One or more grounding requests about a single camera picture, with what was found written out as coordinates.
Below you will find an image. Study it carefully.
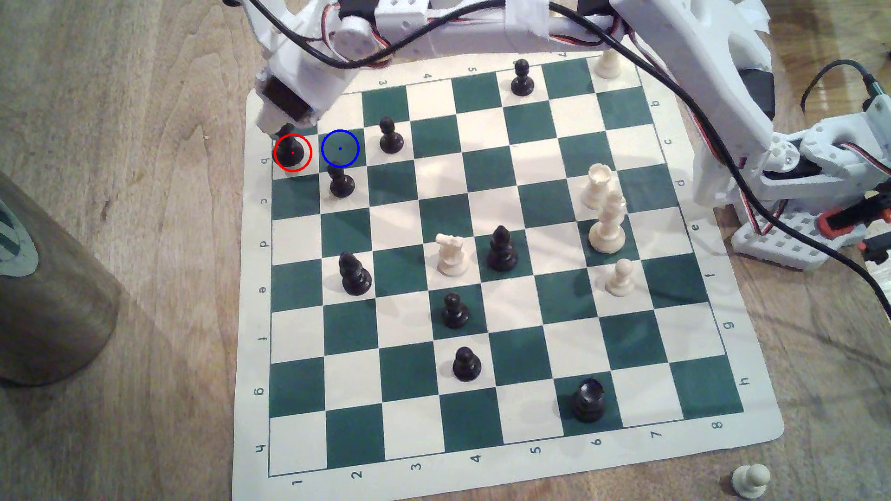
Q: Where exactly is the tall white chess piece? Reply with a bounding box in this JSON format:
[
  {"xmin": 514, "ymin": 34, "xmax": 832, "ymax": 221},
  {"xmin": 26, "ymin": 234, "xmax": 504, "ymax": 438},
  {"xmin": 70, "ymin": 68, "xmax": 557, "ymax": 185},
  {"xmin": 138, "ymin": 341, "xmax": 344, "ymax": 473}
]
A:
[{"xmin": 588, "ymin": 192, "xmax": 628, "ymax": 255}]

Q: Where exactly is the green and white chessboard mat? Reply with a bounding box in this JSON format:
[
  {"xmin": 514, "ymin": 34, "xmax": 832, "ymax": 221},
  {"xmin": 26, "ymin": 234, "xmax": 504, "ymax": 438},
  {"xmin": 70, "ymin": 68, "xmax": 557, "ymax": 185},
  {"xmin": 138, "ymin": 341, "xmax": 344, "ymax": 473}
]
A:
[{"xmin": 232, "ymin": 42, "xmax": 784, "ymax": 501}]

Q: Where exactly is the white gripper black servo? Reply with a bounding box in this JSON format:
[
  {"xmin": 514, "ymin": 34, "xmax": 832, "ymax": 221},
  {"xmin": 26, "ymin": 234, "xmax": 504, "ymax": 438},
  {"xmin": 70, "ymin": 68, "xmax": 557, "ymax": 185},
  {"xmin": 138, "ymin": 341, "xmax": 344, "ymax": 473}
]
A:
[{"xmin": 255, "ymin": 52, "xmax": 349, "ymax": 136}]

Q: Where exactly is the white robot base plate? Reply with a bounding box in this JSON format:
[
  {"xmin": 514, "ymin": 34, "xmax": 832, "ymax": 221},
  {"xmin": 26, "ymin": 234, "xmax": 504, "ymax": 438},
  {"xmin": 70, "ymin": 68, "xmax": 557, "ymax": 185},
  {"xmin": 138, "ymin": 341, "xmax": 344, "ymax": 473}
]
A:
[{"xmin": 731, "ymin": 202, "xmax": 874, "ymax": 272}]

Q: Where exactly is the white rook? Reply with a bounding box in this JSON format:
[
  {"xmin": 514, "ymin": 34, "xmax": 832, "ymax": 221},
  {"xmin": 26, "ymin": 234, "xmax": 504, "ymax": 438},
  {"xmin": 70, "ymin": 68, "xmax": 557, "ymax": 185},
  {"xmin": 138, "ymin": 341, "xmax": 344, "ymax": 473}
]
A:
[
  {"xmin": 594, "ymin": 49, "xmax": 625, "ymax": 80},
  {"xmin": 582, "ymin": 163, "xmax": 615, "ymax": 212}
]

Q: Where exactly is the red white black servo wire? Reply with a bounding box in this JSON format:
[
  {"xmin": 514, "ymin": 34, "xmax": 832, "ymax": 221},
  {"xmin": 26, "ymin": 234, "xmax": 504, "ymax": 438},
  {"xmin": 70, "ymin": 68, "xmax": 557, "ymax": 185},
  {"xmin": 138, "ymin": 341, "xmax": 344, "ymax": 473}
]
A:
[{"xmin": 731, "ymin": 135, "xmax": 891, "ymax": 241}]

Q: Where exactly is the thick black cable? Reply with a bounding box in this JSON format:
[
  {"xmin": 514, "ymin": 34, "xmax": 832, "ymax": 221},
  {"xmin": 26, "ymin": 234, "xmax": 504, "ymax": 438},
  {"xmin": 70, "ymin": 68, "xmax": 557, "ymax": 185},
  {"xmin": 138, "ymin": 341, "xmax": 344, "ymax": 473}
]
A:
[{"xmin": 230, "ymin": 0, "xmax": 891, "ymax": 321}]

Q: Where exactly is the white knight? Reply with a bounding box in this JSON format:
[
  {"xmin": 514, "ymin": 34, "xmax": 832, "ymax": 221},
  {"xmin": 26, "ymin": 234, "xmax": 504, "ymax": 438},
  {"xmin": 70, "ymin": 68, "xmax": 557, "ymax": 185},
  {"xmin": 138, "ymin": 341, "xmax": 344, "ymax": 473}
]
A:
[{"xmin": 435, "ymin": 233, "xmax": 470, "ymax": 278}]

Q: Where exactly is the black rook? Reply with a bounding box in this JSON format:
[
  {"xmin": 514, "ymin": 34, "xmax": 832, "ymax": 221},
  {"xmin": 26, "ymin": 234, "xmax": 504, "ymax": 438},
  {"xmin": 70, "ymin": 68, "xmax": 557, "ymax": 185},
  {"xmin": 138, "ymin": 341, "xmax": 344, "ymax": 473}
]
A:
[{"xmin": 570, "ymin": 378, "xmax": 607, "ymax": 424}]

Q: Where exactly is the orange and black clamp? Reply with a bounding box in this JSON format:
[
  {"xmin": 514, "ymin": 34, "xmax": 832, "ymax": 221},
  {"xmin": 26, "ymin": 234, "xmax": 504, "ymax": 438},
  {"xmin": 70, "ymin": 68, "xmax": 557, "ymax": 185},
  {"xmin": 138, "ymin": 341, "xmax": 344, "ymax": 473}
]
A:
[{"xmin": 816, "ymin": 195, "xmax": 891, "ymax": 266}]

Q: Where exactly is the brown cap with logo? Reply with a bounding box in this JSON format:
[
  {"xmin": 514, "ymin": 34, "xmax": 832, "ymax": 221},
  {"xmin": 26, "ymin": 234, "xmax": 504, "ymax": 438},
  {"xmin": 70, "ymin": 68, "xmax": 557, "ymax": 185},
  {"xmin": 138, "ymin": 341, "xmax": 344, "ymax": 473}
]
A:
[{"xmin": 0, "ymin": 170, "xmax": 123, "ymax": 388}]

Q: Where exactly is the white pawn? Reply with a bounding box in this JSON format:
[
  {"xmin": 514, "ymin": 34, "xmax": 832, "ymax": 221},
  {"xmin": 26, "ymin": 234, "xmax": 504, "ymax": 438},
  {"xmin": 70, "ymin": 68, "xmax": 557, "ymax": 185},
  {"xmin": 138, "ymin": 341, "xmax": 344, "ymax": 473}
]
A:
[
  {"xmin": 605, "ymin": 258, "xmax": 636, "ymax": 298},
  {"xmin": 731, "ymin": 464, "xmax": 772, "ymax": 500}
]

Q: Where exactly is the tall black chess piece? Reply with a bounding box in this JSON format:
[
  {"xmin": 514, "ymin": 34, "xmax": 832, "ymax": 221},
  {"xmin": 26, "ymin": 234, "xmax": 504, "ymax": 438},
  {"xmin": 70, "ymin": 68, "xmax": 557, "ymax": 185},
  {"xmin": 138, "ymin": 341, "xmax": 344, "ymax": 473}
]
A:
[{"xmin": 276, "ymin": 124, "xmax": 309, "ymax": 168}]

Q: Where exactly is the black pawn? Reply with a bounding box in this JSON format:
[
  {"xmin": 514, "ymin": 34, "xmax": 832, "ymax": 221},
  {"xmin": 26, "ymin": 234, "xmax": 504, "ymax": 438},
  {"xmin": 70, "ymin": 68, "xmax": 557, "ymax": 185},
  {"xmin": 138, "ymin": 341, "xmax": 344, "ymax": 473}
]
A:
[
  {"xmin": 441, "ymin": 292, "xmax": 471, "ymax": 331},
  {"xmin": 327, "ymin": 163, "xmax": 356, "ymax": 199},
  {"xmin": 379, "ymin": 117, "xmax": 405, "ymax": 154},
  {"xmin": 510, "ymin": 59, "xmax": 536, "ymax": 97},
  {"xmin": 452, "ymin": 347, "xmax": 483, "ymax": 383}
]

